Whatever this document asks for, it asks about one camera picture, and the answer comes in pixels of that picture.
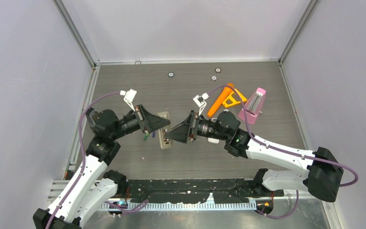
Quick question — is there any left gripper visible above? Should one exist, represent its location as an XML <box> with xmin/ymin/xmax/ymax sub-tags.
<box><xmin>112</xmin><ymin>104</ymin><xmax>170</xmax><ymax>140</ymax></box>

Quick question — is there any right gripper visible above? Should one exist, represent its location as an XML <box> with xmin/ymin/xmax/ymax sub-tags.
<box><xmin>165</xmin><ymin>111</ymin><xmax>229</xmax><ymax>144</ymax></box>

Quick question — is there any white beige remote control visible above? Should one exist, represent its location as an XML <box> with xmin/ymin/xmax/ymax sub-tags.
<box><xmin>157</xmin><ymin>111</ymin><xmax>172</xmax><ymax>150</ymax></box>

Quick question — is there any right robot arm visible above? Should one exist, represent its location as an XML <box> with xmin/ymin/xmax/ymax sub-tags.
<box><xmin>166</xmin><ymin>111</ymin><xmax>344</xmax><ymax>202</ymax></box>

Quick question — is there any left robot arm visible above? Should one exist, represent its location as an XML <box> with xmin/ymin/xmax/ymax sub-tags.
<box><xmin>33</xmin><ymin>104</ymin><xmax>171</xmax><ymax>229</ymax></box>

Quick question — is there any white grey remote control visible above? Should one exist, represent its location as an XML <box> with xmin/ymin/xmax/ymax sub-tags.
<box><xmin>207</xmin><ymin>118</ymin><xmax>220</xmax><ymax>144</ymax></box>

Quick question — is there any yellow triangle ruler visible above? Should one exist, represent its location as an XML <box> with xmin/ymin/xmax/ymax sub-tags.
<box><xmin>222</xmin><ymin>89</ymin><xmax>247</xmax><ymax>108</ymax></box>

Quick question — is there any transparent black metronome cover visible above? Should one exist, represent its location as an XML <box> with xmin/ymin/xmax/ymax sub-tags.
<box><xmin>85</xmin><ymin>107</ymin><xmax>99</xmax><ymax>128</ymax></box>

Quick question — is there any pink metronome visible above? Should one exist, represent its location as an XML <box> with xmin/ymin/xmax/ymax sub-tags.
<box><xmin>238</xmin><ymin>88</ymin><xmax>266</xmax><ymax>125</ymax></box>

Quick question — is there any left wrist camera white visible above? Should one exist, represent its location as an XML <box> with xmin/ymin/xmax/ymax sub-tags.
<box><xmin>120</xmin><ymin>89</ymin><xmax>137</xmax><ymax>111</ymax></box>

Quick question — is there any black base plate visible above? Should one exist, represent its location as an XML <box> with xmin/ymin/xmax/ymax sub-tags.
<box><xmin>116</xmin><ymin>178</ymin><xmax>284</xmax><ymax>204</ymax></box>

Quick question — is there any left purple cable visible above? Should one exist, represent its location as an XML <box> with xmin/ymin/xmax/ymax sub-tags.
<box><xmin>44</xmin><ymin>92</ymin><xmax>122</xmax><ymax>229</ymax></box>

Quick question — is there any purple cable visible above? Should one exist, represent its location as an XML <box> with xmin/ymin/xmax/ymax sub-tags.
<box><xmin>44</xmin><ymin>92</ymin><xmax>122</xmax><ymax>229</ymax></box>
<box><xmin>206</xmin><ymin>84</ymin><xmax>359</xmax><ymax>187</ymax></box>

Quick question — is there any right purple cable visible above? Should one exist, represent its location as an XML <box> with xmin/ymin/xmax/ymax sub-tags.
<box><xmin>206</xmin><ymin>84</ymin><xmax>359</xmax><ymax>187</ymax></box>

